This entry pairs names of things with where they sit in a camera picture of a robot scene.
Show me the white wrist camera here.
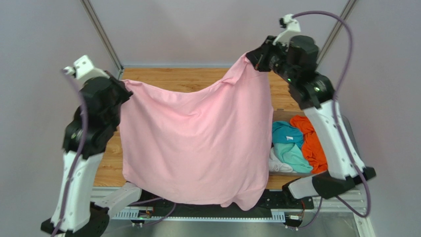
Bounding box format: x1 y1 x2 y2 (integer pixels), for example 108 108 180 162
62 55 110 83
272 14 301 46

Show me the mint green t shirt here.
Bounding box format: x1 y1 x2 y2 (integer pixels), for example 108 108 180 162
274 143 313 173

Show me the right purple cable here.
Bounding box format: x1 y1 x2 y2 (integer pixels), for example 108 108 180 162
285 10 372 230

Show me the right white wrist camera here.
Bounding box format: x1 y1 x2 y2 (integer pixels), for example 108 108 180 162
272 14 301 46

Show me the orange t shirt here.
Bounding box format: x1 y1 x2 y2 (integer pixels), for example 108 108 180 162
290 115 328 174

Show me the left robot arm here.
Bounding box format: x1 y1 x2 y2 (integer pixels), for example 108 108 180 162
41 76 133 237

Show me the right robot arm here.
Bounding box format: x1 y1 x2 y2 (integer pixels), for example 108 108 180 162
246 36 377 199

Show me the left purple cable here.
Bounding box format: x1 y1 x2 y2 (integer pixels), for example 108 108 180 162
49 68 177 237

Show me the white t shirt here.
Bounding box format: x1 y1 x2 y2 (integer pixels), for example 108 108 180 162
269 147 296 173

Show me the aluminium frame rail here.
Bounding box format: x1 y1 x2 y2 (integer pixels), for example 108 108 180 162
112 190 375 237

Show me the purple cable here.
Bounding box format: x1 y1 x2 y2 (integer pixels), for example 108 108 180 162
49 68 177 237
285 10 372 230

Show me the pink t shirt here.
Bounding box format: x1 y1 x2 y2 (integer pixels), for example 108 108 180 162
119 56 273 211

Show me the teal t shirt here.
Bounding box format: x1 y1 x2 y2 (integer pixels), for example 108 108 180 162
272 121 304 149

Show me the clear plastic bin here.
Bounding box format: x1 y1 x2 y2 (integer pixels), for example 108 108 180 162
268 109 365 180

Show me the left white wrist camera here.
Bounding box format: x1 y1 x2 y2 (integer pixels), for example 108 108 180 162
62 55 110 83

